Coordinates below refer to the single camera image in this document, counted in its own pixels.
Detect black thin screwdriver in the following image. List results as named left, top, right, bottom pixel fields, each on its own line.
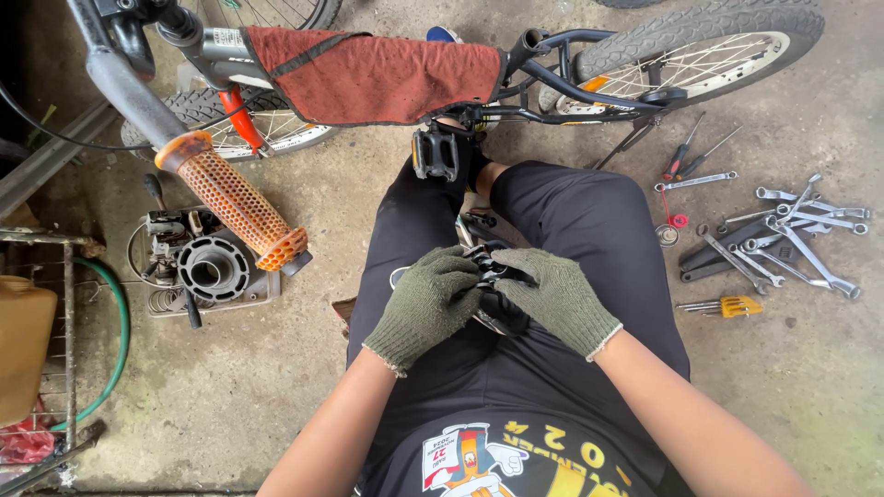
left=675, top=124, right=744, bottom=182

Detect orange perforated handlebar grip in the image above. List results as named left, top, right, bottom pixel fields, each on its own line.
left=154, top=130, right=313, bottom=277

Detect black bicycle kickstand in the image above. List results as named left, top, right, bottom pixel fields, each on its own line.
left=593, top=116, right=658, bottom=171

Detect rusty metal rack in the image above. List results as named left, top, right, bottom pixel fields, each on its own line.
left=0, top=228, right=106, bottom=457

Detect black handled tool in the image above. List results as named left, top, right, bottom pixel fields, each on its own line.
left=143, top=173, right=167, bottom=211

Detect black bicycle brake part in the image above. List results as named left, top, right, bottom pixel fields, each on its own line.
left=461, top=239, right=536, bottom=338

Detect grey carburettor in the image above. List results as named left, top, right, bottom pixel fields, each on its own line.
left=141, top=209, right=208, bottom=280

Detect person's right hand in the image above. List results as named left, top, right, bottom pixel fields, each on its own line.
left=490, top=248, right=624, bottom=363

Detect bicycle wheel with dark tyre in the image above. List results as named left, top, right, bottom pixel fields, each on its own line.
left=121, top=86, right=339, bottom=164

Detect yellow hex key set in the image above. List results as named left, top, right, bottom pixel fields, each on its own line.
left=675, top=295, right=765, bottom=320

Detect grey bicycle handlebar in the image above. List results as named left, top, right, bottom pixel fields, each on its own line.
left=65, top=0, right=189, bottom=149

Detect red plastic bag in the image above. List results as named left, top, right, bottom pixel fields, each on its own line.
left=0, top=400, right=58, bottom=465

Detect bicycle wheel with grey tyre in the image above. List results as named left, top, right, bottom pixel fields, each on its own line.
left=539, top=0, right=826, bottom=127

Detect grey metal rail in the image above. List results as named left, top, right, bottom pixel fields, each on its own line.
left=0, top=100, right=120, bottom=220

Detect yellow plastic jerry can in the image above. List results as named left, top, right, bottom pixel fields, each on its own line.
left=0, top=275, right=59, bottom=429

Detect red cloth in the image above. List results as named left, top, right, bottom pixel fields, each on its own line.
left=242, top=25, right=508, bottom=128

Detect black flat tool handles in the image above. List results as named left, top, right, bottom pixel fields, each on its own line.
left=679, top=220, right=830, bottom=284

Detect red bicycle fork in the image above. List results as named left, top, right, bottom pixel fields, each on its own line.
left=217, top=86, right=267, bottom=157

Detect pile of silver spanners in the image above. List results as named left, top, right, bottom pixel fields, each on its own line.
left=696, top=173, right=871, bottom=301

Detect white tray of engine parts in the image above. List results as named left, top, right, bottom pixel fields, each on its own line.
left=126, top=206, right=283, bottom=320

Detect red and black screwdriver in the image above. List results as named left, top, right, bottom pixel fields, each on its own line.
left=663, top=112, right=707, bottom=182

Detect single silver ring spanner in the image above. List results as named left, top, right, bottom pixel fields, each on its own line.
left=655, top=171, right=739, bottom=193

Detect black bicycle pedal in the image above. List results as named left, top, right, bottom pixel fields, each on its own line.
left=412, top=127, right=461, bottom=182

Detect black cable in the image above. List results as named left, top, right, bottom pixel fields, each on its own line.
left=0, top=81, right=258, bottom=151

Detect person's black printed shirt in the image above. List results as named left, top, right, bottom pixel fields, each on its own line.
left=354, top=404, right=695, bottom=497

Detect black bicycle frame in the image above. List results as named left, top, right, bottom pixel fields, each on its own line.
left=65, top=0, right=692, bottom=182

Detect spoked wheel with thin tyre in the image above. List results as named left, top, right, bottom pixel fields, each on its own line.
left=197, top=0, right=343, bottom=32

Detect silver crank with black pedal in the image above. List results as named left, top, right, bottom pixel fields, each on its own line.
left=454, top=209, right=500, bottom=248

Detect person's black trousers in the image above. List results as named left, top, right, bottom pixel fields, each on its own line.
left=345, top=153, right=692, bottom=477

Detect person's left hand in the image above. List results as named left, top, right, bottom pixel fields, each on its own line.
left=362, top=246, right=484, bottom=378

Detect green hose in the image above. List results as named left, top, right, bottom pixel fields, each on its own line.
left=48, top=257, right=131, bottom=432

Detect dirty metal bar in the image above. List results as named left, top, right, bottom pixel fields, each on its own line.
left=0, top=419, right=107, bottom=497

